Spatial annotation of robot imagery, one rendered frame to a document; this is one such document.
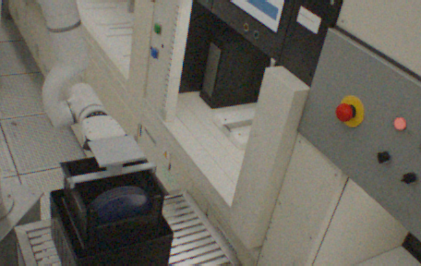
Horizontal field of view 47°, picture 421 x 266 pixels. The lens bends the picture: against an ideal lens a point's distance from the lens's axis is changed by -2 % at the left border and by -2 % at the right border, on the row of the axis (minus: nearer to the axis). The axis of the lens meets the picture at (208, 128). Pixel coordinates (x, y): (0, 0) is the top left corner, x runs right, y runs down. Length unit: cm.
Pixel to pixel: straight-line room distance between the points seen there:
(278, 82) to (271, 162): 21
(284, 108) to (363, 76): 23
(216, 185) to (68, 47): 68
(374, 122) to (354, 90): 8
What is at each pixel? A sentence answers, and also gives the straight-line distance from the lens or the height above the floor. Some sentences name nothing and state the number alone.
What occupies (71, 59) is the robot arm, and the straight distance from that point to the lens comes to 136.
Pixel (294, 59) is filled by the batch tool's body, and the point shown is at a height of 144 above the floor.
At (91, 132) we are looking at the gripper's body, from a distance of 133.
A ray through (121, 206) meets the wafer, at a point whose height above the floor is 103.
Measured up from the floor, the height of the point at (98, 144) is 116.
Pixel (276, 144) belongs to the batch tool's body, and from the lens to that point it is 125.
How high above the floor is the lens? 191
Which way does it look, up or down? 32 degrees down
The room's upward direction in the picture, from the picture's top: 11 degrees clockwise
